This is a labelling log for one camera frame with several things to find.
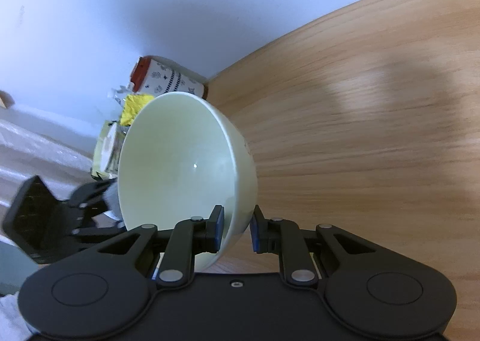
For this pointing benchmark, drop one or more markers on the glass pitcher white lid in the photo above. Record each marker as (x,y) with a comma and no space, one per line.
(106,158)

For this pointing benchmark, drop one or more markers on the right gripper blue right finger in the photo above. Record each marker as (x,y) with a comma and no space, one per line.
(285,239)

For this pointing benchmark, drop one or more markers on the grey pink cloth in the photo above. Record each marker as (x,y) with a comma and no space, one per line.
(112,201)

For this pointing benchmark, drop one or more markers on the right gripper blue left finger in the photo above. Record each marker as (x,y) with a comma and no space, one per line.
(188,239)

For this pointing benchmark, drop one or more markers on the clear plastic water bottle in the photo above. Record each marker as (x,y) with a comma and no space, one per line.
(119,95)

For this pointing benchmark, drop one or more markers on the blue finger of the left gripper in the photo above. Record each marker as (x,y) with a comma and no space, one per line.
(91,197)
(98,234)

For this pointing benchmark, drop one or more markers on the pale green bowl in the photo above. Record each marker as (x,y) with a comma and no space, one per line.
(182,157)

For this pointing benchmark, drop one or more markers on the red lidded patterned tumbler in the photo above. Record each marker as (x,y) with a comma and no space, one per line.
(155,76)

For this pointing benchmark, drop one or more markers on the yellow foil bag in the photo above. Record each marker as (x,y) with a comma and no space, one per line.
(133,104)

